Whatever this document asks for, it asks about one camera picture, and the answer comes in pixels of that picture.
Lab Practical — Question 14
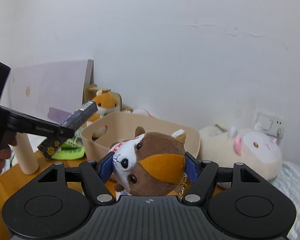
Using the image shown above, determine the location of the cream thermos bottle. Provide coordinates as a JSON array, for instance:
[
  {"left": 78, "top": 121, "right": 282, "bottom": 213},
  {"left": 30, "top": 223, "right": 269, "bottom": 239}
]
[{"left": 12, "top": 131, "right": 38, "bottom": 175}]

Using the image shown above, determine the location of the orange hamster plush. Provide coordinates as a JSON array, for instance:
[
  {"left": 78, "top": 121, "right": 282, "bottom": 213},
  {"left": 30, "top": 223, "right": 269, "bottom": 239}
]
[{"left": 84, "top": 91, "right": 122, "bottom": 128}]

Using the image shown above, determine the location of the green snack packet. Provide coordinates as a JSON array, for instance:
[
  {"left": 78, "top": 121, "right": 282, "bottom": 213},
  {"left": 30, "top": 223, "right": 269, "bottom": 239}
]
[{"left": 51, "top": 127, "right": 87, "bottom": 160}]

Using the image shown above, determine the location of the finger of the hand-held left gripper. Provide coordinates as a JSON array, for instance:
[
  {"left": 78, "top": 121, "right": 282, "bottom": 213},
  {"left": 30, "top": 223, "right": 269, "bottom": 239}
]
[{"left": 55, "top": 127, "right": 75, "bottom": 140}]

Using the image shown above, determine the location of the white and purple headboard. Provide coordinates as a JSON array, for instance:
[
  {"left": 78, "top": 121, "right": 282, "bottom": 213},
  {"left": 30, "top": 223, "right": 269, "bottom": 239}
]
[{"left": 0, "top": 59, "right": 94, "bottom": 153}]

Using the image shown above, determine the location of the black box with star print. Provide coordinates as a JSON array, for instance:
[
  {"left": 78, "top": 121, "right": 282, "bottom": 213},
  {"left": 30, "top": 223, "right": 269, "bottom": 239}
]
[{"left": 37, "top": 101, "right": 98, "bottom": 160}]

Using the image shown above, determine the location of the person's left hand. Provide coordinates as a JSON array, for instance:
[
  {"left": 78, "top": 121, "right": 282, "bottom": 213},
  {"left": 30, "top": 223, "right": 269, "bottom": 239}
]
[{"left": 0, "top": 139, "right": 17, "bottom": 176}]

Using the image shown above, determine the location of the beige plastic storage bin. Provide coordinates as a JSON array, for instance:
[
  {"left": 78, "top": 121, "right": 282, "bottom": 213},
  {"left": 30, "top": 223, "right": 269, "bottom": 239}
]
[{"left": 80, "top": 112, "right": 200, "bottom": 162}]

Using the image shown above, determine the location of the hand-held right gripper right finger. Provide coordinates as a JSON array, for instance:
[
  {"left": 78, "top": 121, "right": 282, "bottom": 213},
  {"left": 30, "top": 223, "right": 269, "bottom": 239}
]
[{"left": 181, "top": 151, "right": 264, "bottom": 205}]

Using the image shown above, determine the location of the white wall switch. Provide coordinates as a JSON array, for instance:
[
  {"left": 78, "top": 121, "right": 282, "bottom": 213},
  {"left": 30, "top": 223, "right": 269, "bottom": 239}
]
[{"left": 254, "top": 110, "right": 275, "bottom": 133}]

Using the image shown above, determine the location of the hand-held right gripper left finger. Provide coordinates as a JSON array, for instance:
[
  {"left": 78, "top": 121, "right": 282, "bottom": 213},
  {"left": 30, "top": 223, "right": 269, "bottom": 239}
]
[{"left": 35, "top": 152, "right": 117, "bottom": 205}]

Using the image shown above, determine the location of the striped light bedding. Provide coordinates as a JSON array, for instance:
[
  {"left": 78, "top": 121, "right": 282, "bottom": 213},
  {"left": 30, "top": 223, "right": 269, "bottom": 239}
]
[{"left": 270, "top": 161, "right": 300, "bottom": 240}]

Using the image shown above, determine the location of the white cow plush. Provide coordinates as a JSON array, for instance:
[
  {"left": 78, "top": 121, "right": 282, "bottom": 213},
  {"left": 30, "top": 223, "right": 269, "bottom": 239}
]
[{"left": 199, "top": 125, "right": 283, "bottom": 189}]

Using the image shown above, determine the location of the brown white plush dog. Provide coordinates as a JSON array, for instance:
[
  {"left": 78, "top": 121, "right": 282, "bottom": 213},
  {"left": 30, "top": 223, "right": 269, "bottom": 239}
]
[{"left": 107, "top": 126, "right": 190, "bottom": 197}]

